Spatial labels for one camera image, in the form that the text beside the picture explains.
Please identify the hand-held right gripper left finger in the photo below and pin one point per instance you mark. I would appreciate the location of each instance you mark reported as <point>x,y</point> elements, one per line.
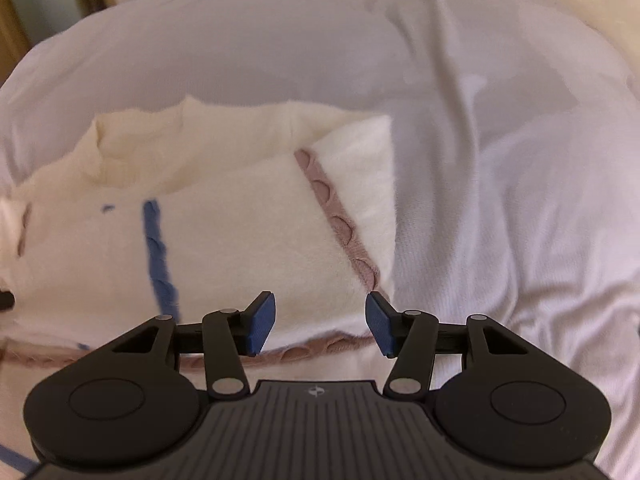
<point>260,324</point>

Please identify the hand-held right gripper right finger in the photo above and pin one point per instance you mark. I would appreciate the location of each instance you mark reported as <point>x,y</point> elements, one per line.
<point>382,327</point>

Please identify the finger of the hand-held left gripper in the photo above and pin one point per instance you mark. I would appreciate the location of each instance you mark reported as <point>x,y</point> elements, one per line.
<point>5,301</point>

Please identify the cream blanket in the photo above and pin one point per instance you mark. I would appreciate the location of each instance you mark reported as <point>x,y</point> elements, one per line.
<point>240,220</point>

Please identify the white bed sheet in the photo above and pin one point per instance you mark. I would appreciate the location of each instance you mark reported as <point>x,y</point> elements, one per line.
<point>500,160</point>

